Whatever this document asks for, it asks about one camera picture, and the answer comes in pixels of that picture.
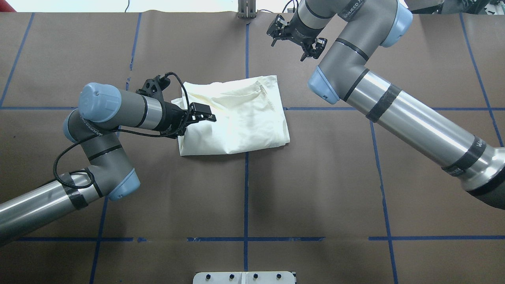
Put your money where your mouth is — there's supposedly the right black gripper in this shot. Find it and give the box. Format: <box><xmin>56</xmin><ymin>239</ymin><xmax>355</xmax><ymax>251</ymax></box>
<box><xmin>267</xmin><ymin>15</ymin><xmax>327</xmax><ymax>62</ymax></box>

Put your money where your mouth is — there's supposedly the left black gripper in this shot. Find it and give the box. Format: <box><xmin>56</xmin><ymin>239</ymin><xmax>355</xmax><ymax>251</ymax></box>
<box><xmin>159</xmin><ymin>102</ymin><xmax>217</xmax><ymax>136</ymax></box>

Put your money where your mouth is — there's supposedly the cream long-sleeve cat shirt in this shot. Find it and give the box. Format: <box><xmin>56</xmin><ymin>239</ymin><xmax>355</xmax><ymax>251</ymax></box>
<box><xmin>178</xmin><ymin>75</ymin><xmax>290</xmax><ymax>156</ymax></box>

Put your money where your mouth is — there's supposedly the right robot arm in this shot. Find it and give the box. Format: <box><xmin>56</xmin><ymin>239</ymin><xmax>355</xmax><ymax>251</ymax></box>
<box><xmin>266</xmin><ymin>0</ymin><xmax>505</xmax><ymax>210</ymax></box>

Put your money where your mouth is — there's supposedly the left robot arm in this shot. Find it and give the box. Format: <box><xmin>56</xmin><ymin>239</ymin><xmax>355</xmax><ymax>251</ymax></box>
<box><xmin>0</xmin><ymin>80</ymin><xmax>217</xmax><ymax>246</ymax></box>

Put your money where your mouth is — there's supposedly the black box on desk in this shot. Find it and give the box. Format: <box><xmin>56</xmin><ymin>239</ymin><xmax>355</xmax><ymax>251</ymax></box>
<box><xmin>404</xmin><ymin>0</ymin><xmax>444</xmax><ymax>11</ymax></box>

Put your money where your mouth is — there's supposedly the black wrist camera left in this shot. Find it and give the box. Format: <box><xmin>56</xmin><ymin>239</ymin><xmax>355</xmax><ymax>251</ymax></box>
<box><xmin>135</xmin><ymin>75</ymin><xmax>171</xmax><ymax>102</ymax></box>

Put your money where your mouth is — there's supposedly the aluminium frame post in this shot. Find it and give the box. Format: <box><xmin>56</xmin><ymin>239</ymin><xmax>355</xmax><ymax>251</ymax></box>
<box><xmin>237</xmin><ymin>0</ymin><xmax>257</xmax><ymax>19</ymax></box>

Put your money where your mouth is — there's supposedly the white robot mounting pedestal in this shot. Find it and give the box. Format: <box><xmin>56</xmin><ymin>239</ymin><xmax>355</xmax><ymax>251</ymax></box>
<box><xmin>193</xmin><ymin>271</ymin><xmax>297</xmax><ymax>284</ymax></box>

